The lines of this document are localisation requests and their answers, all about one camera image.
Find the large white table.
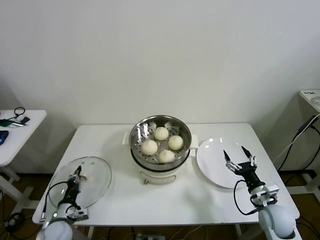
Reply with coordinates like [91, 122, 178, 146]
[32, 123, 301, 240]

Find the glass lid with white handle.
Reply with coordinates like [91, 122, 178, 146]
[48, 156, 113, 210]

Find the steel perforated steamer basket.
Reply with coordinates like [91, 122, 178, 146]
[129, 114, 193, 171]

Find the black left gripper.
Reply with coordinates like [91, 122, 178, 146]
[61, 164, 87, 205]

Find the white round plate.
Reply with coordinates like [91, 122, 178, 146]
[196, 136, 256, 189]

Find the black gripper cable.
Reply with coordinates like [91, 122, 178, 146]
[39, 181, 71, 223]
[233, 179, 260, 216]

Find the small white side table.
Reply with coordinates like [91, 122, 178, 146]
[0, 109, 48, 209]

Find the black power adapter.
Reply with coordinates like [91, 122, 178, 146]
[298, 115, 316, 133]

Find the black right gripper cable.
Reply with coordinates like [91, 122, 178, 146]
[233, 179, 260, 216]

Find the floor cable bundle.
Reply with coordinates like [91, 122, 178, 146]
[4, 212, 26, 235]

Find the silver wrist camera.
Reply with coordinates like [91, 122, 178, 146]
[249, 184, 280, 206]
[66, 209, 90, 221]

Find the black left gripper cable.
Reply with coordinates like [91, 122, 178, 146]
[39, 181, 71, 223]

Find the white electric cooker pot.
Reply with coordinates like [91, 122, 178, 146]
[121, 131, 198, 186]

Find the white floor power strip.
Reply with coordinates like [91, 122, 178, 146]
[136, 232, 166, 240]

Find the black power cable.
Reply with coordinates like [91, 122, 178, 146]
[277, 126, 320, 173]

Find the white power cable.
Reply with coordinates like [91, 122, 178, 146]
[271, 116, 320, 163]

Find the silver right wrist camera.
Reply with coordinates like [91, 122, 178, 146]
[249, 184, 280, 206]

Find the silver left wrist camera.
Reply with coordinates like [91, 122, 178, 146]
[66, 209, 90, 221]

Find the black floor bar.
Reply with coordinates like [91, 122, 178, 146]
[277, 169, 315, 176]

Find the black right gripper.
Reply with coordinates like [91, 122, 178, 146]
[223, 146, 265, 192]

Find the white steamed baozi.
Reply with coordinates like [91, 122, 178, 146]
[158, 149, 176, 164]
[141, 139, 159, 156]
[153, 126, 169, 141]
[168, 135, 185, 151]

